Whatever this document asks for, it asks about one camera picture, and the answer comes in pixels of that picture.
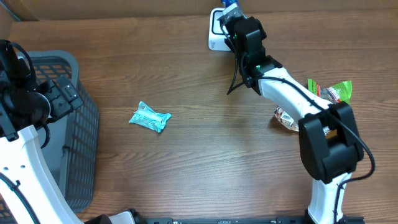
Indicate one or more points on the white barcode scanner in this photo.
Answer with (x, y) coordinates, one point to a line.
(215, 35)

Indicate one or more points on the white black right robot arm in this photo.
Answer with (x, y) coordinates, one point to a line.
(330, 145)

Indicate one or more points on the blue snack packet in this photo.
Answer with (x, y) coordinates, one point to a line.
(227, 3)

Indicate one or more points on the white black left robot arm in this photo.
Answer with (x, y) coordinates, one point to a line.
(49, 136)

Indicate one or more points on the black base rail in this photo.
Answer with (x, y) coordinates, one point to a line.
(278, 220)

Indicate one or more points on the green snack bag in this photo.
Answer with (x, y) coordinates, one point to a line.
(336, 93)

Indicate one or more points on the beige brown nut snack bag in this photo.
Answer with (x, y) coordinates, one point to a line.
(285, 119)

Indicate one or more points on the light teal snack packet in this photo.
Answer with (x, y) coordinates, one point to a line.
(145, 116)

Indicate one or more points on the grey plastic mesh basket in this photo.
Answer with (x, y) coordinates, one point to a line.
(71, 152)

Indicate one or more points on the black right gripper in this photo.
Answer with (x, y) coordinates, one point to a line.
(260, 30)

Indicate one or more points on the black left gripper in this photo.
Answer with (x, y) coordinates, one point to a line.
(63, 104)

